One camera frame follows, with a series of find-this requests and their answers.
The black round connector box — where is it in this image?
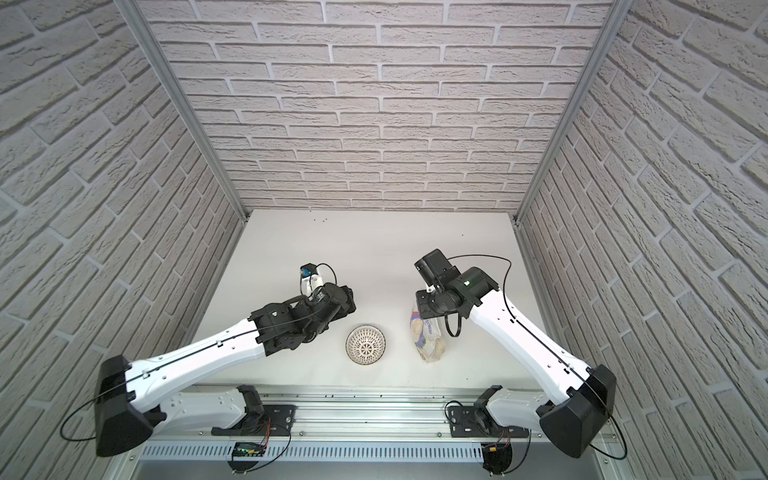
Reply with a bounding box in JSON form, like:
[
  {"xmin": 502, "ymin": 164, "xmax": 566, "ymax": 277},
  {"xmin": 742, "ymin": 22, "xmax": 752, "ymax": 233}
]
[{"xmin": 481, "ymin": 443, "xmax": 514, "ymax": 476}]

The aluminium mounting rail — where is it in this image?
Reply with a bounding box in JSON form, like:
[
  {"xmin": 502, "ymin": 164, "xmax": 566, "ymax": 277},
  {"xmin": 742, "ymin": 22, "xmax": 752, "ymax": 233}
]
[{"xmin": 153, "ymin": 385, "xmax": 484, "ymax": 442}]

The right aluminium corner post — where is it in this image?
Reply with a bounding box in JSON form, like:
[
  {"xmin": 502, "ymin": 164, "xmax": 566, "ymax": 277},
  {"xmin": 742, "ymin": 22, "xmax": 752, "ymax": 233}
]
[{"xmin": 512, "ymin": 0, "xmax": 633, "ymax": 228}]

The green circuit board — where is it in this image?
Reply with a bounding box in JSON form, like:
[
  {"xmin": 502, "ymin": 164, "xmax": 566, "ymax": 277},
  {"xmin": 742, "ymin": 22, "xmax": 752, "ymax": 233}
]
[{"xmin": 232, "ymin": 442, "xmax": 266, "ymax": 458}]

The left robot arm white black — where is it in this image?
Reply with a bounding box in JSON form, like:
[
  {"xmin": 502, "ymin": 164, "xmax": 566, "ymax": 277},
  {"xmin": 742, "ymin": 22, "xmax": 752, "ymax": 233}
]
[{"xmin": 94, "ymin": 283, "xmax": 356, "ymax": 457}]

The white oats bag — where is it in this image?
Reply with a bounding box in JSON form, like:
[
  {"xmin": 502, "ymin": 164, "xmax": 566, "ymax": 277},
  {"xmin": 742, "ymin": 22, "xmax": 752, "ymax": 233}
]
[{"xmin": 410, "ymin": 306, "xmax": 445, "ymax": 363}]

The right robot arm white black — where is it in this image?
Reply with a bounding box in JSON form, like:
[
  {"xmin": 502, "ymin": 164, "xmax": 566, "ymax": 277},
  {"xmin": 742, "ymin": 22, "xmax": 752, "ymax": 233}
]
[{"xmin": 415, "ymin": 249, "xmax": 617, "ymax": 458}]

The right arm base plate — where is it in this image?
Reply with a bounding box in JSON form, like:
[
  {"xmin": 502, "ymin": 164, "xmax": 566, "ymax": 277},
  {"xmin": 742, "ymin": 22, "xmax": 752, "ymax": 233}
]
[{"xmin": 444, "ymin": 402, "xmax": 529, "ymax": 440}]

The white slotted cable duct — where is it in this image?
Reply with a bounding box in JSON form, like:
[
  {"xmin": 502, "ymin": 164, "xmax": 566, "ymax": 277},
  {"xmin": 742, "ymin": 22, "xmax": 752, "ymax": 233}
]
[{"xmin": 140, "ymin": 441, "xmax": 482, "ymax": 464}]

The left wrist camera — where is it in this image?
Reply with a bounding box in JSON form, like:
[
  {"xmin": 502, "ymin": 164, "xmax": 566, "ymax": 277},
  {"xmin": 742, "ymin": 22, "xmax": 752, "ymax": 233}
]
[{"xmin": 299, "ymin": 263, "xmax": 324, "ymax": 297}]

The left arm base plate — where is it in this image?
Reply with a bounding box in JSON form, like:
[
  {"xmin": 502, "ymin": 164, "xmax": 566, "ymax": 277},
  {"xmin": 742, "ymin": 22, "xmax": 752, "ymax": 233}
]
[{"xmin": 211, "ymin": 404, "xmax": 296, "ymax": 437}]

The patterned white breakfast bowl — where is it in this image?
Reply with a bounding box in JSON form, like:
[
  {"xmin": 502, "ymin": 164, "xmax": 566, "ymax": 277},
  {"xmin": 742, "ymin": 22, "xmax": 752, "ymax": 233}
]
[{"xmin": 345, "ymin": 325, "xmax": 386, "ymax": 366}]

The aluminium corner post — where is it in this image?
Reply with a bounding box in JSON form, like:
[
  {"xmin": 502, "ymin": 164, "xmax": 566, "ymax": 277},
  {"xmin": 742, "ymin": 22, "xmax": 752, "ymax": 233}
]
[
  {"xmin": 115, "ymin": 0, "xmax": 248, "ymax": 223},
  {"xmin": 512, "ymin": 0, "xmax": 633, "ymax": 228}
]

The left aluminium corner post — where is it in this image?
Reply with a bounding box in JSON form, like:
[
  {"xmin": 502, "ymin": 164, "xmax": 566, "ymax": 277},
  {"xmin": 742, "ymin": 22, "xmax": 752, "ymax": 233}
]
[{"xmin": 115, "ymin": 0, "xmax": 248, "ymax": 223}]

